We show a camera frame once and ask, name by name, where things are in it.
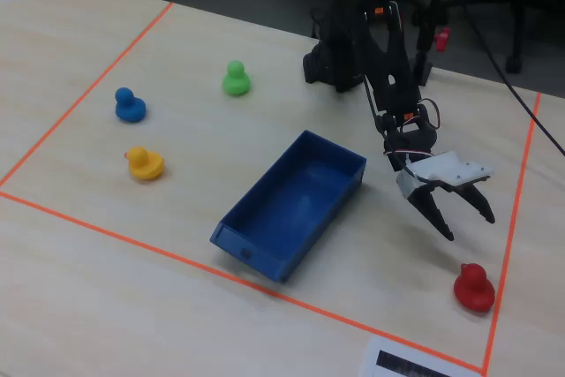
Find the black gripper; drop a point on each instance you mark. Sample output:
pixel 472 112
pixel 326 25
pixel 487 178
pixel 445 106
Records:
pixel 455 172

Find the red rubber duck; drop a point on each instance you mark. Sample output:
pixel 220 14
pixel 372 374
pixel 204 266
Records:
pixel 474 288

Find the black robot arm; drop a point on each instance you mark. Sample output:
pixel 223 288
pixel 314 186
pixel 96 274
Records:
pixel 388 63

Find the blue plastic box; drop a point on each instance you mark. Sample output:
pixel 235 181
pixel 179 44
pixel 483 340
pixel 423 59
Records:
pixel 291 209

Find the green rubber duck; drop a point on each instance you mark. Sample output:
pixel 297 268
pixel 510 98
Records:
pixel 236 81

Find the yellow rubber duck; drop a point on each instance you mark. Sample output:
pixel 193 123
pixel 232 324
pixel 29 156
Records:
pixel 145 165

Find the blue rubber duck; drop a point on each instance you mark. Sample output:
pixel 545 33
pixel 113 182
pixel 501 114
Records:
pixel 130 107

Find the orange tape strip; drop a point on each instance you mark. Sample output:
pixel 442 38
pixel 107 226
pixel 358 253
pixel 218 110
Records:
pixel 84 94
pixel 220 271
pixel 512 227

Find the black table clamp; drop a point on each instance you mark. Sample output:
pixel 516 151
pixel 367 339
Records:
pixel 423 70

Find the white paper with black print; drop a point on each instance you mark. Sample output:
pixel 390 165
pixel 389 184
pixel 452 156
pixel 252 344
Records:
pixel 397 361

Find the black stand pole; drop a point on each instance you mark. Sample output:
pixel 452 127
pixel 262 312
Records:
pixel 434 2

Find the black office chair base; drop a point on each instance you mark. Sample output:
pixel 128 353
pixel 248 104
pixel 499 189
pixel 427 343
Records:
pixel 516 6

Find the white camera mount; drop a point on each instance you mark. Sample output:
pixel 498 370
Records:
pixel 441 169

